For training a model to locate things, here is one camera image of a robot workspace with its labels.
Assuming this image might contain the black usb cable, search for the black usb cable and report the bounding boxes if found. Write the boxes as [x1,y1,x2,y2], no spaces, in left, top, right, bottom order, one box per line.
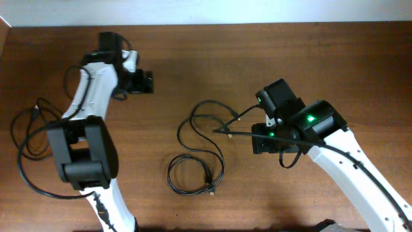
[10,97,64,161]
[167,100,241,196]
[213,103,262,139]

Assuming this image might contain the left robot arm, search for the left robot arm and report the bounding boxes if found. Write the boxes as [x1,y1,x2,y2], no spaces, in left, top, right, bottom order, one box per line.
[47,32,154,231]

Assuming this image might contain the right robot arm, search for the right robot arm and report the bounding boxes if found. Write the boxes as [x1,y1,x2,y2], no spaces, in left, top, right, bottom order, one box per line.
[252,79,411,231]

